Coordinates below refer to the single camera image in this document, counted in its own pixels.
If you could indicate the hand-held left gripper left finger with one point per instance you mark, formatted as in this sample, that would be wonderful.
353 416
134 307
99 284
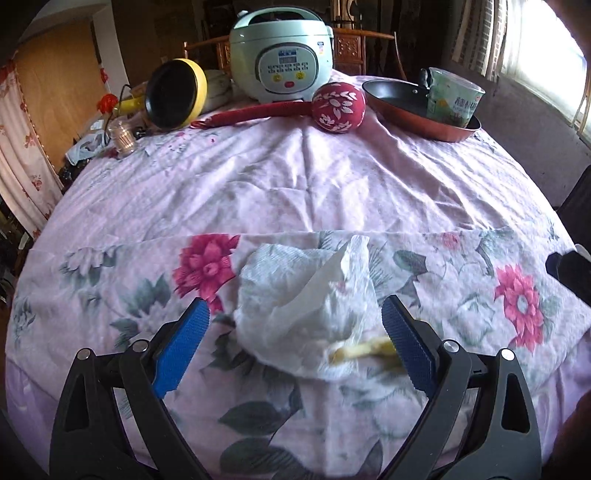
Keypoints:
182 350

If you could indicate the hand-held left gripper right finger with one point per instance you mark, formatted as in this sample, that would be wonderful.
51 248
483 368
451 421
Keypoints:
411 346

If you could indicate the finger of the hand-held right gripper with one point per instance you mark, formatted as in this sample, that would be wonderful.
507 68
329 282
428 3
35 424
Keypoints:
570 272

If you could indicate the yellow peel scrap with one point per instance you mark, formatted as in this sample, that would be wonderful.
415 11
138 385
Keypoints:
364 348

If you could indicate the green instant noodle cup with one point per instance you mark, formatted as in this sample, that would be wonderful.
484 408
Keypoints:
455 99

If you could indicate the striped window curtain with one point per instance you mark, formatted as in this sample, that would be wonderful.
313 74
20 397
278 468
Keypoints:
478 41

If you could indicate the pink floral blanket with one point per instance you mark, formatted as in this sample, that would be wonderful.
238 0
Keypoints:
277 184

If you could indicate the red frying pan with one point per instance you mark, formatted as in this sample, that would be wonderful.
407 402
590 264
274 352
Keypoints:
401 108

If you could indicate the small glass jar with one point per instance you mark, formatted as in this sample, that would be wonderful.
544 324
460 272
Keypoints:
123 141

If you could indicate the white plastic bag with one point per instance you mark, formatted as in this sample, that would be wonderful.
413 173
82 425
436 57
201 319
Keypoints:
90 147

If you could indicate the red floral massage hammer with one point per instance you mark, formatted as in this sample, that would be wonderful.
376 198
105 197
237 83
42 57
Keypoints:
339 107

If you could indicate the red floral white curtain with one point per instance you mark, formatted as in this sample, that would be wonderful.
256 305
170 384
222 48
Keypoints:
25 152

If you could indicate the yellow electric pan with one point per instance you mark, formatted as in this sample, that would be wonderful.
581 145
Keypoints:
173 94

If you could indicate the red plastic bag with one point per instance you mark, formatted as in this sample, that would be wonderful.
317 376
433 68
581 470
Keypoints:
107 102

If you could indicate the carved wooden chair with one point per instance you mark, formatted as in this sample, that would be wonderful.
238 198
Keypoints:
348 46

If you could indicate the pale green rice cooker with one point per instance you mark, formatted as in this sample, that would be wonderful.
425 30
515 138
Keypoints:
281 55

